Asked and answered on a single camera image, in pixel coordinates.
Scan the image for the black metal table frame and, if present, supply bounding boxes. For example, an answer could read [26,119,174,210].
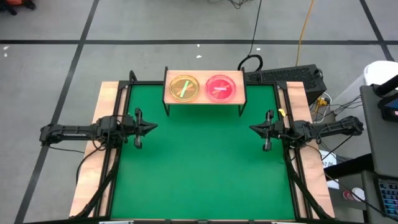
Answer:
[70,70,336,224]

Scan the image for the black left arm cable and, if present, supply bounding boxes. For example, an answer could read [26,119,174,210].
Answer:
[75,136,109,185]

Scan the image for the pink and white roll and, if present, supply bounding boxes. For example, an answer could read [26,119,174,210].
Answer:
[343,187,366,202]

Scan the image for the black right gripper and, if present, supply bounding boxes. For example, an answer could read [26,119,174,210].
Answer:
[249,109,293,152]

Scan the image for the black computer case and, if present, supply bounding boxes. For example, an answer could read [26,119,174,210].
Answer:
[245,63,328,105]

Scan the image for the black device with blue screen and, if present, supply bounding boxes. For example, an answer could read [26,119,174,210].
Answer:
[377,93,398,123]

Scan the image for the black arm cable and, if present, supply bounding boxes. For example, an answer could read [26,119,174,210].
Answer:
[310,133,356,163]
[75,136,109,185]

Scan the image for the white paper label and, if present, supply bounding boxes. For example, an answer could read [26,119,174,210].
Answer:
[318,149,340,190]

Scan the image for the wooden shelf with black frame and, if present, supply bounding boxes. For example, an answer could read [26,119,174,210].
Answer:
[162,66,248,116]

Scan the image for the black hanging cable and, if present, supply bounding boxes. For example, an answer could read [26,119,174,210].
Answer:
[237,0,264,72]

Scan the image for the green table mat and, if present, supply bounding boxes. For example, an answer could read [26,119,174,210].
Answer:
[109,83,296,220]

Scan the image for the blue-lit keyboard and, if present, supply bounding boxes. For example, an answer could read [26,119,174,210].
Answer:
[374,177,398,219]

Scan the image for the white bin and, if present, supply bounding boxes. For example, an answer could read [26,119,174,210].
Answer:
[337,60,398,134]

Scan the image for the grey equipment cart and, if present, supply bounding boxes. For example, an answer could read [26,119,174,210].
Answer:
[359,83,398,224]

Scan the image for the yellow hanging cable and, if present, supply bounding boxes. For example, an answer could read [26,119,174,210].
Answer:
[295,0,315,67]

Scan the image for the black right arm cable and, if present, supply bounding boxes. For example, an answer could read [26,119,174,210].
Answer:
[310,133,356,163]

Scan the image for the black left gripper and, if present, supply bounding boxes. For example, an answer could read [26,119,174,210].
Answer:
[123,108,159,149]

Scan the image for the orange and black object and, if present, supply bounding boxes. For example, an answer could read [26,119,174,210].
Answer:
[0,0,37,16]

